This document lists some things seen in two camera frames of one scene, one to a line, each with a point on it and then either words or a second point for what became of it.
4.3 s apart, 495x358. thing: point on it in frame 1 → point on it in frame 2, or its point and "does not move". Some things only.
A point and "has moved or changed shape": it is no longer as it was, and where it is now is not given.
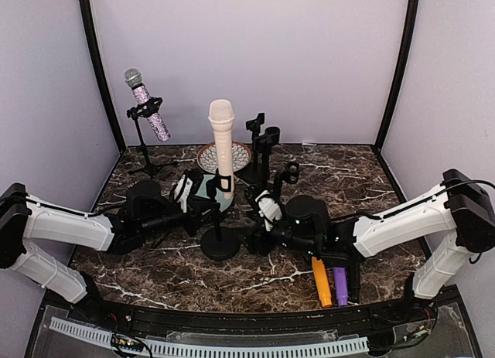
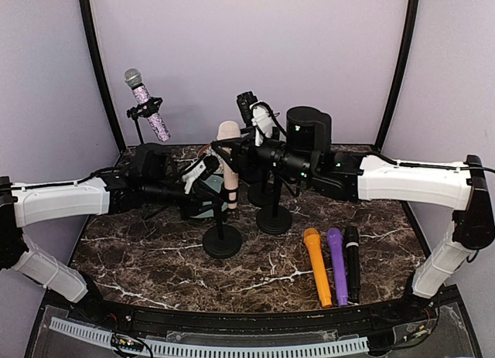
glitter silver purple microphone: [133, 77] does not move
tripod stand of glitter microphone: [142, 110] does not move
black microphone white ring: [354, 281] does not move
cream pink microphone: [221, 114] has moved or changed shape
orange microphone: [322, 282] does not move
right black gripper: [255, 238] → [244, 150]
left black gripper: [196, 221] → [217, 196]
